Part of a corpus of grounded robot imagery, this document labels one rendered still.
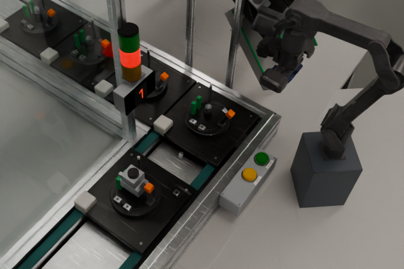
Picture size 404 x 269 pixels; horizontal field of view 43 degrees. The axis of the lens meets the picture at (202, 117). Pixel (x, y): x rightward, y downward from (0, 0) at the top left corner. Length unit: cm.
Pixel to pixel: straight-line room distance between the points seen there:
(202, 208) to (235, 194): 11
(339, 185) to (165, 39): 90
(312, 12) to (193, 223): 64
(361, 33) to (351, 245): 67
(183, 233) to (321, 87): 81
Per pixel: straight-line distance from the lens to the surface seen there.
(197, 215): 143
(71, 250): 146
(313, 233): 157
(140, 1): 218
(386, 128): 187
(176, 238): 140
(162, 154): 159
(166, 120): 157
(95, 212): 143
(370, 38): 117
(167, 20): 209
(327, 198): 158
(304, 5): 119
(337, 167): 146
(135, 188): 136
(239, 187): 148
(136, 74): 130
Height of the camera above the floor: 222
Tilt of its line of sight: 51 degrees down
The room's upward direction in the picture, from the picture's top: 4 degrees clockwise
